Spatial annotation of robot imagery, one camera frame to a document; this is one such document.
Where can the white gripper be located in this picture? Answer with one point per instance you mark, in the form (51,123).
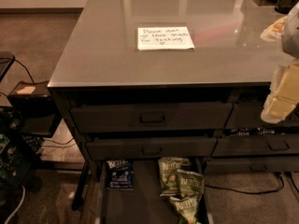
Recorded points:
(291,36)

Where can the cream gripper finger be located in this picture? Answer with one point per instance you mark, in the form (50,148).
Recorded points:
(276,110)

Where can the blue Kettle chip bag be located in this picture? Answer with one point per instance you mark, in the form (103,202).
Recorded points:
(120,174)

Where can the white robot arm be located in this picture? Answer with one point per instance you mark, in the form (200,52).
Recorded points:
(290,37)

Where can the top right drawer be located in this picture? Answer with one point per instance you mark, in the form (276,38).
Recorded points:
(248,115)

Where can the dark snack bags in drawer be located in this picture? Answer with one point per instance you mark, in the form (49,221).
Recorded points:
(261,131)

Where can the middle right drawer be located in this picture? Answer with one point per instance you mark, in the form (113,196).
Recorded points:
(257,145)

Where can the bottom right drawer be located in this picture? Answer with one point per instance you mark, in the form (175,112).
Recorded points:
(252,165)

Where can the top left drawer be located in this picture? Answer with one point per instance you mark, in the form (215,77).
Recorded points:
(150,117)

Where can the dark grey drawer cabinet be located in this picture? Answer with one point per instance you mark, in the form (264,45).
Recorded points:
(229,64)

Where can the green Kettle bag middle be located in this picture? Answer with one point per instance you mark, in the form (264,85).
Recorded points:
(191,184)

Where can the green kettle bag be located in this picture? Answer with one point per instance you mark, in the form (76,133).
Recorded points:
(167,171)
(187,209)
(191,184)

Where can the green Kettle bag back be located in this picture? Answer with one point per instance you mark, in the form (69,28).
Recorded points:
(167,171)

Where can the green Kettle bag front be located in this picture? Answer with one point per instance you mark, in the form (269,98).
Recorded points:
(187,209)

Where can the open bottom left drawer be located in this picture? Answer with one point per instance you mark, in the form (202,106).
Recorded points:
(140,205)

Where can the middle left drawer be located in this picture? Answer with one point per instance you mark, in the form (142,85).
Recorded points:
(140,148)

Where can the white handwritten paper note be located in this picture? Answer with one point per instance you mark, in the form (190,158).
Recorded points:
(162,38)

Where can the black box with label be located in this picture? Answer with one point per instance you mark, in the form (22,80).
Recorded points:
(39,114)

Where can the dark crate of snacks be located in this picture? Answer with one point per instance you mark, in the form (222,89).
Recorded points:
(16,159)

